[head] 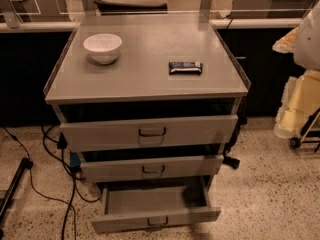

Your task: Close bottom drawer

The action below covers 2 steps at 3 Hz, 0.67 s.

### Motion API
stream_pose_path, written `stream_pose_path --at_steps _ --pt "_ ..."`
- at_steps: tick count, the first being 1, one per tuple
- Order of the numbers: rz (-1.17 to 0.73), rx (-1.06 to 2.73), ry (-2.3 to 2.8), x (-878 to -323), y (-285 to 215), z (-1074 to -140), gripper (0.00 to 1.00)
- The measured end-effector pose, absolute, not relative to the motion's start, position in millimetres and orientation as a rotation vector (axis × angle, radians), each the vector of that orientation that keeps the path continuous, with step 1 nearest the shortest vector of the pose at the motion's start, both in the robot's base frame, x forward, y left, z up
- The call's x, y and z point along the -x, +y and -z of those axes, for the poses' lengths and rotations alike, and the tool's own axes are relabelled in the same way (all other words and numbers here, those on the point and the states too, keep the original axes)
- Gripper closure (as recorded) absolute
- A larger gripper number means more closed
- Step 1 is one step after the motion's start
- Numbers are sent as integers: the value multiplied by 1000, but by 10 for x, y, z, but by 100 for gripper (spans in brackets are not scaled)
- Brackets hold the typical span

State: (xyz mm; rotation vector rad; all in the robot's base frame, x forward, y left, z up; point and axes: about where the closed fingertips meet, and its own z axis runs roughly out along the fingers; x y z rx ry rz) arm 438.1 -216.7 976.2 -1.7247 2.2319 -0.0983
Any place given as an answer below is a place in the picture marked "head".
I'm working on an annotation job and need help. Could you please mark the dark blue snack bar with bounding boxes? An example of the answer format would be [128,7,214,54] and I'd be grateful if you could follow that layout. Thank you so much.
[169,62,203,75]

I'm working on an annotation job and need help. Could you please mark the grey drawer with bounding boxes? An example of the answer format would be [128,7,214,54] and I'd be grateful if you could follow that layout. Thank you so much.
[91,176,221,233]
[81,155,223,183]
[61,115,238,152]

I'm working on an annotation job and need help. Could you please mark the grey drawer cabinet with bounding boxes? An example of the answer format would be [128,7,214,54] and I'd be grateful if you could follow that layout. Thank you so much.
[43,13,252,192]

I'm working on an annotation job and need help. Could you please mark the grey middle drawer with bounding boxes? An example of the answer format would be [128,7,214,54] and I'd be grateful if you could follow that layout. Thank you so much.
[81,155,223,183]

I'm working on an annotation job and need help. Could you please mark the black floor rail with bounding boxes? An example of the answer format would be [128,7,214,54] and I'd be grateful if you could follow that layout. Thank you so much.
[0,157,34,225]

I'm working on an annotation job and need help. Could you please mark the wheeled cart frame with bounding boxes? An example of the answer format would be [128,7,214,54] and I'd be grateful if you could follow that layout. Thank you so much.
[289,108,320,152]

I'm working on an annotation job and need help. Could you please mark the black floor cables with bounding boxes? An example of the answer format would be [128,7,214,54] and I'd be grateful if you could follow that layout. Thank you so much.
[2,123,101,240]

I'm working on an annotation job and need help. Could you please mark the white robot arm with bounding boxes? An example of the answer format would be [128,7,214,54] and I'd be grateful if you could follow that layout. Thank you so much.
[272,1,320,139]

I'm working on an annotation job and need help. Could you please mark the black power plug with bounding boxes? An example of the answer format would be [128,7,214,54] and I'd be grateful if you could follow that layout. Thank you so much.
[223,156,240,169]

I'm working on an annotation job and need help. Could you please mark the white ceramic bowl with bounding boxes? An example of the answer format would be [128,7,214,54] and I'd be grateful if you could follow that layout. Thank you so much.
[83,33,122,65]

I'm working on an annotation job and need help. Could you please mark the grey top drawer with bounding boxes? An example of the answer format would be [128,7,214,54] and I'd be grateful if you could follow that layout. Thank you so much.
[61,115,238,152]

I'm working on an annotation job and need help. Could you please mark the blue box behind cabinet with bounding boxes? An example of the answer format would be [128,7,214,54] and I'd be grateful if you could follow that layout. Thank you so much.
[69,152,81,168]

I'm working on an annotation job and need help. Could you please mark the grey bottom drawer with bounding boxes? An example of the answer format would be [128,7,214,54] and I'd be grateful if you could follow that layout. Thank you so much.
[91,176,221,233]

